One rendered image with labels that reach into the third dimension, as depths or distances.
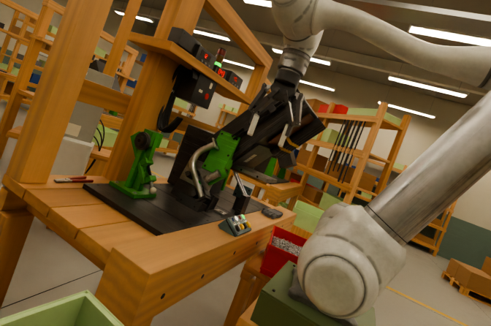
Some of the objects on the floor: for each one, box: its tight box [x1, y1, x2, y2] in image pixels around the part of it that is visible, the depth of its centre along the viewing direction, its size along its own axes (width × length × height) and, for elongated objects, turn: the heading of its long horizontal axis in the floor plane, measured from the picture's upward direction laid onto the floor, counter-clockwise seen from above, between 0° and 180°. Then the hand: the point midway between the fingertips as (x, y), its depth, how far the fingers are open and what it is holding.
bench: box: [0, 173, 275, 326], centre depth 150 cm, size 70×149×88 cm, turn 67°
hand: (267, 134), depth 88 cm, fingers open, 10 cm apart
